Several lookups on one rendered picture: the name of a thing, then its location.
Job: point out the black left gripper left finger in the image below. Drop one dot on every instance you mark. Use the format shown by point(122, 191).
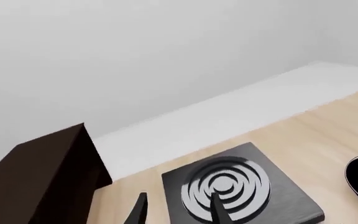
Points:
point(139, 212)

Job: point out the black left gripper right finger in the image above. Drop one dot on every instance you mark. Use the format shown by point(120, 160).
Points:
point(218, 211)

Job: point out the dark brown wooden cabinet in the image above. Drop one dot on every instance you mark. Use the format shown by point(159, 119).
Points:
point(39, 172)

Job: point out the flat black stove plate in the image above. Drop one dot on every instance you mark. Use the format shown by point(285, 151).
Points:
point(244, 184)

